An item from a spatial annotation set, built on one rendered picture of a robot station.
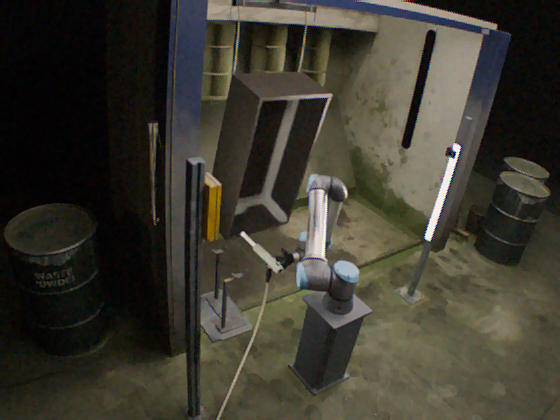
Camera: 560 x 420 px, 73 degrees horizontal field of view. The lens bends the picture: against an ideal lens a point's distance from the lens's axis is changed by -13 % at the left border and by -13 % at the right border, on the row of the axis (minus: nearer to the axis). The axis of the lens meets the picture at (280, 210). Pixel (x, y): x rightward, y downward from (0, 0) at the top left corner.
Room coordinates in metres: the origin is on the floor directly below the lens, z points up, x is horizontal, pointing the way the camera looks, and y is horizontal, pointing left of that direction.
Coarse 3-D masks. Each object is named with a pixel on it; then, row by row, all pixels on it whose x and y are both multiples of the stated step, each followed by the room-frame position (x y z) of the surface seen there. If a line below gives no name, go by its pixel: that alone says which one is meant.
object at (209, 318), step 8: (208, 304) 1.61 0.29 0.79; (232, 304) 1.64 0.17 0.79; (208, 312) 1.55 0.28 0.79; (240, 312) 1.59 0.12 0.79; (208, 320) 1.50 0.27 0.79; (216, 320) 1.51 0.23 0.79; (248, 320) 1.54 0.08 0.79; (208, 328) 1.44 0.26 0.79; (216, 328) 1.45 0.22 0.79; (240, 328) 1.48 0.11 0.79; (208, 336) 1.40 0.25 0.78; (216, 336) 1.40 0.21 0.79; (224, 336) 1.41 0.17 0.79
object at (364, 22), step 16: (208, 0) 3.53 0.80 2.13; (224, 0) 3.62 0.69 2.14; (256, 0) 3.81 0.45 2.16; (272, 0) 3.91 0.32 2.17; (208, 16) 3.53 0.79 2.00; (224, 16) 3.62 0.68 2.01; (240, 16) 3.72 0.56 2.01; (256, 16) 3.82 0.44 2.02; (272, 16) 3.93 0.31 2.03; (288, 16) 4.03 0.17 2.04; (304, 16) 4.15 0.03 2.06; (320, 16) 4.27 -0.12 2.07; (336, 16) 4.39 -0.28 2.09; (352, 16) 4.52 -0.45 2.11; (368, 16) 4.66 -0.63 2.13
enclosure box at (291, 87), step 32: (256, 96) 2.54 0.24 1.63; (288, 96) 2.65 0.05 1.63; (320, 96) 2.84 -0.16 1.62; (224, 128) 2.79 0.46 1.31; (256, 128) 3.04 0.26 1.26; (288, 128) 3.21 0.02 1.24; (224, 160) 2.77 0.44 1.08; (256, 160) 3.14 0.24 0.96; (288, 160) 3.16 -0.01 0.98; (224, 192) 2.74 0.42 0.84; (256, 192) 3.25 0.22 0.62; (288, 192) 3.12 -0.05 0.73; (224, 224) 2.72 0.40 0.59; (256, 224) 2.97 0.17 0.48
